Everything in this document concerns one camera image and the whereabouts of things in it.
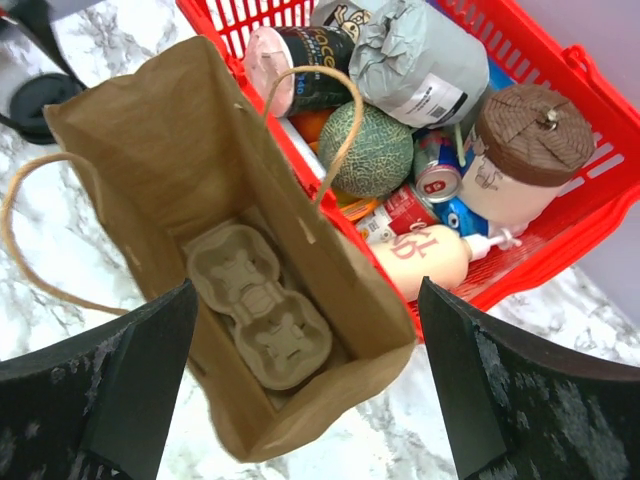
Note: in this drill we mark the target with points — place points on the white pump bottle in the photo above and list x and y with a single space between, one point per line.
437 252

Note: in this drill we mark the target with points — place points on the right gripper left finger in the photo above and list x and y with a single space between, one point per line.
98 405

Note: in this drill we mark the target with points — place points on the red plastic shopping basket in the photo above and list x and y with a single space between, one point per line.
596 200

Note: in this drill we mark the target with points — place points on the blue snack packet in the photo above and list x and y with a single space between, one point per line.
456 215

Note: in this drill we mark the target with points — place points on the brown paper bag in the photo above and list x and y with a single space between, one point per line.
174 150

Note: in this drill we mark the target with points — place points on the orange fruit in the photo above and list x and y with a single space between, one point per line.
310 124

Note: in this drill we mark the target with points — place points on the red drink can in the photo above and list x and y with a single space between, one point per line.
436 170

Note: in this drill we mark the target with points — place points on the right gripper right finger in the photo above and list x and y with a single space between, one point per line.
517 406

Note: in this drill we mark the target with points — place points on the dark lidded jar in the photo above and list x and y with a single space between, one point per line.
273 50

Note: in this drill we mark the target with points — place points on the black coffee cup lid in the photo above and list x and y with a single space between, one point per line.
27 105

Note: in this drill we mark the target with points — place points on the brown lidded round tub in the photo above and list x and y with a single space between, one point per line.
527 143

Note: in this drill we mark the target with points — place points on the green textured ball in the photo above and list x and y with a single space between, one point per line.
380 158

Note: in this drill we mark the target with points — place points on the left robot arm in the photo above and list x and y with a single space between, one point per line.
33 19

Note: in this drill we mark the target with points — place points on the cardboard cup carrier tray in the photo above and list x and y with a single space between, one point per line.
278 332

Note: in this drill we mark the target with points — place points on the grey crumpled foil bag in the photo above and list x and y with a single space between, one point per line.
410 60

